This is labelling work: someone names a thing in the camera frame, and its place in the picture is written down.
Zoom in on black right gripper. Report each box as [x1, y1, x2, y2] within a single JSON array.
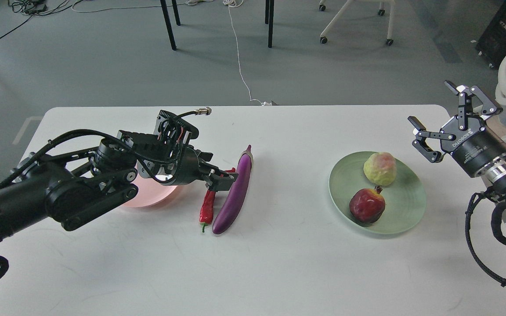
[[408, 80, 506, 178]]

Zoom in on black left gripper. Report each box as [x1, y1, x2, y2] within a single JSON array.
[[156, 147, 239, 192]]

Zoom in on purple eggplant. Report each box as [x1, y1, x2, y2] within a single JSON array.
[[212, 144, 253, 235]]

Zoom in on red chili pepper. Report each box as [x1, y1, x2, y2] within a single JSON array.
[[199, 185, 243, 235]]

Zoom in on green yellow guava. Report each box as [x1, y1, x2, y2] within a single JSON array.
[[363, 152, 396, 186]]

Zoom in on red pomegranate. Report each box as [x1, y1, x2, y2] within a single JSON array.
[[349, 186, 386, 224]]

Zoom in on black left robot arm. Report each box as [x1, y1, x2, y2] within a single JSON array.
[[0, 108, 239, 279]]

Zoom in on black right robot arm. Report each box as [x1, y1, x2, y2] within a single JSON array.
[[408, 80, 506, 245]]

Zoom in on pink plate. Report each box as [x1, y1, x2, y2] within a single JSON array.
[[121, 177, 179, 208]]

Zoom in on green plate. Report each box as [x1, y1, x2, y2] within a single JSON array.
[[329, 151, 427, 235]]

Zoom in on black cabinet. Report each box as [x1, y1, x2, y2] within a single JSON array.
[[475, 0, 506, 68]]

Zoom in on white chair base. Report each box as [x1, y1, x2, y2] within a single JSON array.
[[319, 0, 397, 47]]

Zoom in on black table legs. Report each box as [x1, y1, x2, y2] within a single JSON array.
[[160, 0, 276, 50]]

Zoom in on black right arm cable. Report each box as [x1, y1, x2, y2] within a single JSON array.
[[465, 192, 506, 295]]

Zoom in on white floor cable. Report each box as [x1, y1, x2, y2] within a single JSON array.
[[223, 0, 273, 107]]

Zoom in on black floor cables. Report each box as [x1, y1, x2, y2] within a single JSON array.
[[0, 0, 192, 51]]

